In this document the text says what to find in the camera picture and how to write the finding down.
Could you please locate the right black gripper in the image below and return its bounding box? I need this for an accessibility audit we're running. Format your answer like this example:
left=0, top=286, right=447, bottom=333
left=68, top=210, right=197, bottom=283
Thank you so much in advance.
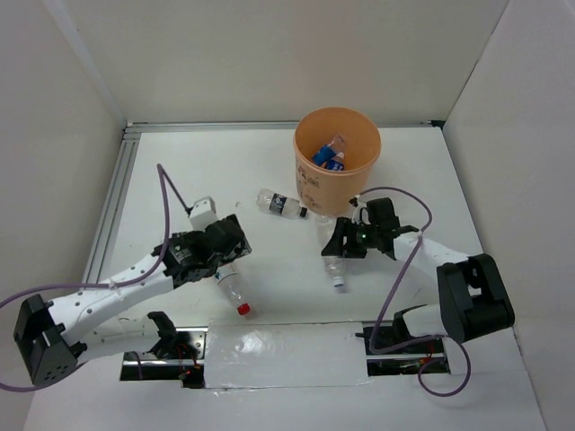
left=322, top=216, right=380, bottom=259

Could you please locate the clear unlabeled bottle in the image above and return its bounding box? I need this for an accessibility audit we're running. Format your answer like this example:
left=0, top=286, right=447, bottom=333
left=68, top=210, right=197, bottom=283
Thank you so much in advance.
left=314, top=215, right=346, bottom=293

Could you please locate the red label red cap bottle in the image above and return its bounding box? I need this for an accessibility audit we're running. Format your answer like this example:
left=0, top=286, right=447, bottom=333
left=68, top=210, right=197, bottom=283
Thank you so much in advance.
left=214, top=264, right=252, bottom=316

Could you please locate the blue label white cap bottle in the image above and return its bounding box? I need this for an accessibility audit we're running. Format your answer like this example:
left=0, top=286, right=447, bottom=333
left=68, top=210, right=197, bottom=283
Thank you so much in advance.
left=324, top=152, right=345, bottom=172

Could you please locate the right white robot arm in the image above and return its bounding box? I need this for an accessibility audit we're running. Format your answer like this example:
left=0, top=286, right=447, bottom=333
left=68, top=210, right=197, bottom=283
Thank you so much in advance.
left=322, top=198, right=516, bottom=355

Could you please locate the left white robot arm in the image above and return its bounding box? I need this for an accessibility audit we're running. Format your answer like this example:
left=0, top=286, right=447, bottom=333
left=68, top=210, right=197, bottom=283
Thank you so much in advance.
left=13, top=215, right=252, bottom=391

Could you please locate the black label bottle by bin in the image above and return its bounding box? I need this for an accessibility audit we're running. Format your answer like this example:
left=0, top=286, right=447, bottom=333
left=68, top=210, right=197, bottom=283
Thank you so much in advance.
left=256, top=189, right=308, bottom=219

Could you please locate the orange plastic bin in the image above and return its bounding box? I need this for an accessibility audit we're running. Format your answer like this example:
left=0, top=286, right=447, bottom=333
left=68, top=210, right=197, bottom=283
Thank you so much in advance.
left=293, top=107, right=381, bottom=216

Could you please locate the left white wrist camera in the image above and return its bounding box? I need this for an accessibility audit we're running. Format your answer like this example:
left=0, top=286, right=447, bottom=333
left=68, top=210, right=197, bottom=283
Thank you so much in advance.
left=188, top=196, right=218, bottom=231

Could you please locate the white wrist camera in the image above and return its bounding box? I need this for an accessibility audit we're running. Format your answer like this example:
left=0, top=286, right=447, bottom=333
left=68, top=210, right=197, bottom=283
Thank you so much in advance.
left=349, top=195, right=367, bottom=224
left=188, top=196, right=218, bottom=231

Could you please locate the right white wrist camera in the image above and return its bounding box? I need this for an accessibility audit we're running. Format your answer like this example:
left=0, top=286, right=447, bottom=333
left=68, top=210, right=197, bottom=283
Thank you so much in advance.
left=349, top=195, right=367, bottom=224

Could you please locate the aluminium frame rail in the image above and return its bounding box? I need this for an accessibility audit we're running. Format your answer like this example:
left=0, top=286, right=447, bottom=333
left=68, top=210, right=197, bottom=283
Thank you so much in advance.
left=75, top=119, right=446, bottom=288

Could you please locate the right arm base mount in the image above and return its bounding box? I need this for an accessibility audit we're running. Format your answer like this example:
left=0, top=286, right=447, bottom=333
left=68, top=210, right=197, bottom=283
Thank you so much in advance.
left=355, top=322, right=450, bottom=377

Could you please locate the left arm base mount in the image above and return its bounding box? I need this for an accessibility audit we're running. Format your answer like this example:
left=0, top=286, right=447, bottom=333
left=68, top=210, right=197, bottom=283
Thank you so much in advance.
left=119, top=326, right=208, bottom=390

